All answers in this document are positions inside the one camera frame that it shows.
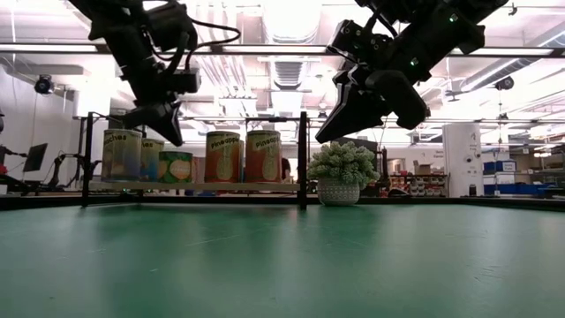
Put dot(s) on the black ceiling spotlight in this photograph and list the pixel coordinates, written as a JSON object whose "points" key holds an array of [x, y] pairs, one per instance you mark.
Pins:
{"points": [[44, 84], [504, 83]]}

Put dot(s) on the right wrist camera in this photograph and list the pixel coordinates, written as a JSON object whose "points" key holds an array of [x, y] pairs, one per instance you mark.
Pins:
{"points": [[357, 44]]}

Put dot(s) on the cardboard box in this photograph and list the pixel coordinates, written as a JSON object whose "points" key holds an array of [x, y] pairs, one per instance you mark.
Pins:
{"points": [[423, 168]]}

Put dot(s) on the white pillar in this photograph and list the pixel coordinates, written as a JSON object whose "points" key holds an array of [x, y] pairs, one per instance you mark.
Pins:
{"points": [[463, 146]]}

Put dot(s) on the green table mat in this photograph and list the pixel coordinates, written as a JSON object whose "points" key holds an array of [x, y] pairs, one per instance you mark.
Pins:
{"points": [[282, 265]]}

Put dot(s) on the storage rack with parts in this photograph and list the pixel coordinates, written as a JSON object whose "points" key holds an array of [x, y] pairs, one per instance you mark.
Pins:
{"points": [[419, 185]]}

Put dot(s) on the black background robot arm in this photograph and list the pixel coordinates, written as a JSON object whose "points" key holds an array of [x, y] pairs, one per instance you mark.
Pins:
{"points": [[56, 170]]}

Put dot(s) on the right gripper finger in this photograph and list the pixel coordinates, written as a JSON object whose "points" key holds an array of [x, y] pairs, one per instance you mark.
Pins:
{"points": [[353, 108], [342, 79]]}

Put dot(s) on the tall peaches can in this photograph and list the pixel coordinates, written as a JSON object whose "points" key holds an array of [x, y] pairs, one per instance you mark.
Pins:
{"points": [[121, 159]]}

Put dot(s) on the blue storage bins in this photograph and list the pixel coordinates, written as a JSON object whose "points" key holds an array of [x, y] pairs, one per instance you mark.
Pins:
{"points": [[507, 189]]}

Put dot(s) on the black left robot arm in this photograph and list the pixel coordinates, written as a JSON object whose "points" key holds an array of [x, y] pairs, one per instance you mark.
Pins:
{"points": [[123, 44]]}

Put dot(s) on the short green label can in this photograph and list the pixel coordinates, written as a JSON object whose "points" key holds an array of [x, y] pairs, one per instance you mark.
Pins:
{"points": [[175, 170]]}

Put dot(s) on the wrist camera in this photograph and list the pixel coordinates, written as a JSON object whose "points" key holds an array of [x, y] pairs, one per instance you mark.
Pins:
{"points": [[187, 81], [357, 44]]}

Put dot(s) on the pineapple can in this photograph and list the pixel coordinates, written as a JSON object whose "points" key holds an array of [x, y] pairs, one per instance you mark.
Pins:
{"points": [[223, 159], [263, 159]]}

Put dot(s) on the succulent plant in white pot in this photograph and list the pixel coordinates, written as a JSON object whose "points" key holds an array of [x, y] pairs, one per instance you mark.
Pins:
{"points": [[340, 168]]}

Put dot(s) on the blue label can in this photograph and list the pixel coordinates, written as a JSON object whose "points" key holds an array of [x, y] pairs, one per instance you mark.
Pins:
{"points": [[152, 165]]}

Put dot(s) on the wooden shelf with black posts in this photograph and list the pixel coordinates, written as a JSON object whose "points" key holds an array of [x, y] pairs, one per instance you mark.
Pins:
{"points": [[247, 187]]}

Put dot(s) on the black metal table frame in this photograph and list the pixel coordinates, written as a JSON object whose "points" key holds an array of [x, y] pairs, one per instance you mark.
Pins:
{"points": [[419, 201]]}

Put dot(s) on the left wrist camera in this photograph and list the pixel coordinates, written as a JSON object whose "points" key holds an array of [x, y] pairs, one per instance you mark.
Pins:
{"points": [[187, 81]]}

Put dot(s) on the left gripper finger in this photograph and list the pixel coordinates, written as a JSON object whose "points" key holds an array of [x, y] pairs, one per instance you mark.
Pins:
{"points": [[159, 121], [178, 128]]}

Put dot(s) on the pink label can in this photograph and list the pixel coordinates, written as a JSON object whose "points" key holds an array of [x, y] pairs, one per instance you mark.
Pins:
{"points": [[199, 172]]}

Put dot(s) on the black monitor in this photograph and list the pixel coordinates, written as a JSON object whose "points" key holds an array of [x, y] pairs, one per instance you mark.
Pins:
{"points": [[35, 156]]}

